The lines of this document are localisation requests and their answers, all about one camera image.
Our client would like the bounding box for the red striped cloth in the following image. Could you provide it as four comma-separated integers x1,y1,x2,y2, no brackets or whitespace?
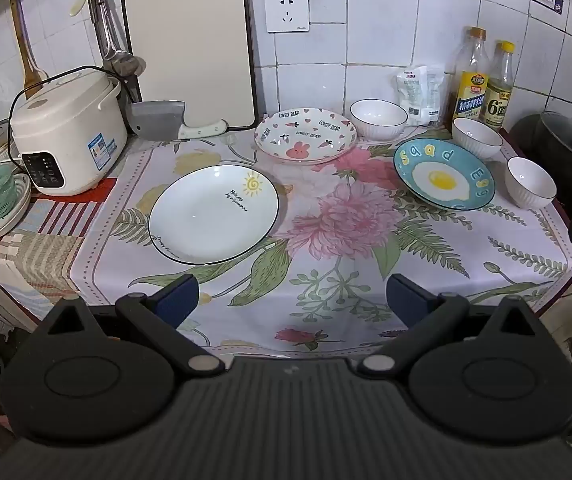
0,177,119,311

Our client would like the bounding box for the clear vinegar bottle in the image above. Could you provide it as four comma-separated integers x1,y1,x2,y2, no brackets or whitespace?
480,40,516,132

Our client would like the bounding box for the cooking oil bottle yellow label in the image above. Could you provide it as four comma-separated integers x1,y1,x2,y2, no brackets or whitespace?
452,26,490,121

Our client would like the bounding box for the white cutting board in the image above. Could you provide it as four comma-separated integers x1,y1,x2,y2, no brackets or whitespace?
121,0,258,133

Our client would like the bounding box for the white wall socket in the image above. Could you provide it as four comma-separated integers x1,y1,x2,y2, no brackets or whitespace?
265,0,311,34

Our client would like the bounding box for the white plate with sun print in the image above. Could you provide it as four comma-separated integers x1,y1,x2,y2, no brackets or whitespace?
148,164,281,266

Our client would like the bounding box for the blue fried egg plate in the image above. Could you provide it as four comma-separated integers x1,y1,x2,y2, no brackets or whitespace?
393,137,496,212

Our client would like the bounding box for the white plastic seasoning bag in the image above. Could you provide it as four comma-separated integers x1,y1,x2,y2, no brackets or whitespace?
397,65,449,127

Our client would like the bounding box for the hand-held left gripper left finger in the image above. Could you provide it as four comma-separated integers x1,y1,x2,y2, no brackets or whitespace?
46,274,227,376

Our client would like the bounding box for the black wok with glass lid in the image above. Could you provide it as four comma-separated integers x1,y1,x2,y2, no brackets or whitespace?
508,111,572,216

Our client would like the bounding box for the blue wall sticker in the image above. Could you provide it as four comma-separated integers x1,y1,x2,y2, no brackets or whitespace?
532,0,566,17

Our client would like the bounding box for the white bowl with dark rim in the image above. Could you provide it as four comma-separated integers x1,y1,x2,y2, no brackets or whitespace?
350,99,409,142
504,156,557,209
452,117,504,160

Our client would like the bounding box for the wooden spatula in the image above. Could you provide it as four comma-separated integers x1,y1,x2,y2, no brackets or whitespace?
10,0,47,100

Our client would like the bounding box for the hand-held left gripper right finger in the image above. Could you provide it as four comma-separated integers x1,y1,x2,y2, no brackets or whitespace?
357,274,541,376

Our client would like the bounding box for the hanging metal ladle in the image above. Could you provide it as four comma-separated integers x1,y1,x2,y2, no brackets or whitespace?
89,0,147,77

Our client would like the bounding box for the floral tablecloth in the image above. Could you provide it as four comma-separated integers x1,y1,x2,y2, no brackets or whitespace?
71,125,572,361

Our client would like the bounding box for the cleaver with white handle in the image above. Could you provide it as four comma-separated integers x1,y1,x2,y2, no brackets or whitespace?
127,100,229,141

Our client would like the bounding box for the white rice cooker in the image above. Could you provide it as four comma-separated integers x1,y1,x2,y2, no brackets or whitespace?
8,69,129,197

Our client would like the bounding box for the pink bunny print plate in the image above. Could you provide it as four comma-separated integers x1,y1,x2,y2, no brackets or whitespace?
254,108,357,165

